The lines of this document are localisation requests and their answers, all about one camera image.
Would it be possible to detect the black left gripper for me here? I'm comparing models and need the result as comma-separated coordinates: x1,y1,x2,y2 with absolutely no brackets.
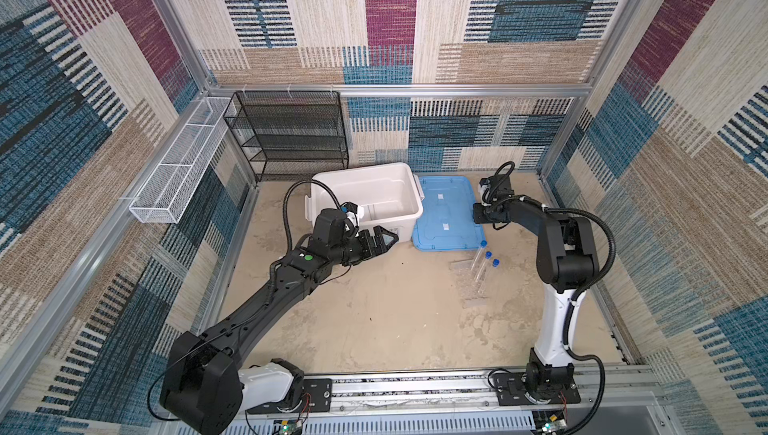
328,226,397,268

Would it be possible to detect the white plastic bin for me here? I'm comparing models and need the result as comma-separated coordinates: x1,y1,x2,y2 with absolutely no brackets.
313,162,424,243

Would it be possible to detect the blue plastic lid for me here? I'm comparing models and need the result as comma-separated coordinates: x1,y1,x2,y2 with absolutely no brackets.
412,176,487,252

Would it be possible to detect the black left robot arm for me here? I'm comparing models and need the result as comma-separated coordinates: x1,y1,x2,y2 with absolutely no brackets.
147,196,399,434

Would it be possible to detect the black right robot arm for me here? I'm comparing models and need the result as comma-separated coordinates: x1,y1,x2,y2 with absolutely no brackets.
473,161,616,404

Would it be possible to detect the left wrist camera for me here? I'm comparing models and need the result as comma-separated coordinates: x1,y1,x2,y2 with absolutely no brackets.
341,201,364,228

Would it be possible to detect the black wire mesh shelf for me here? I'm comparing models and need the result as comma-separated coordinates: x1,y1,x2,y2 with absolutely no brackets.
224,91,349,182

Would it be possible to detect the aluminium mounting rail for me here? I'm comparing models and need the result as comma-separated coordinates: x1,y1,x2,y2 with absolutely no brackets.
155,368,661,424

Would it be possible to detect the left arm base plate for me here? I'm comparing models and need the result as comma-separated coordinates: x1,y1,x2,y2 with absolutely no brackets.
246,378,333,415

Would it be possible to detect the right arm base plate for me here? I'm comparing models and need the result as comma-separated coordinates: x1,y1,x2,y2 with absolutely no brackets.
487,369,582,407

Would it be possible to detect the white wire mesh basket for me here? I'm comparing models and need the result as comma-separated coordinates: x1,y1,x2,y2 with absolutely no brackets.
129,97,230,224

